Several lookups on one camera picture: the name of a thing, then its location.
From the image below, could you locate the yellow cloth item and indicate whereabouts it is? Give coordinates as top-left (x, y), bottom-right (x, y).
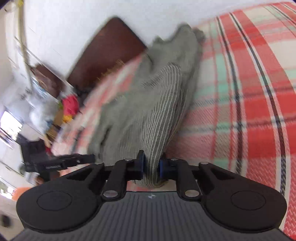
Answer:
top-left (62, 115), bottom-right (73, 123)

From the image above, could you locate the red plaid bed sheet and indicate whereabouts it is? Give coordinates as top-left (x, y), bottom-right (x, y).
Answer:
top-left (51, 1), bottom-right (296, 233)

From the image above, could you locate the green striped checked shirt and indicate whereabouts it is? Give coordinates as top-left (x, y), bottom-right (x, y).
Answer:
top-left (87, 25), bottom-right (205, 188)

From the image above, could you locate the dark brown wooden board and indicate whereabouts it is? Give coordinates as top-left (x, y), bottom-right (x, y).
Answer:
top-left (67, 16), bottom-right (147, 89)

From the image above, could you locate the red cloth bundle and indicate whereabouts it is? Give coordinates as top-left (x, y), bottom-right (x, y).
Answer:
top-left (62, 94), bottom-right (79, 116)

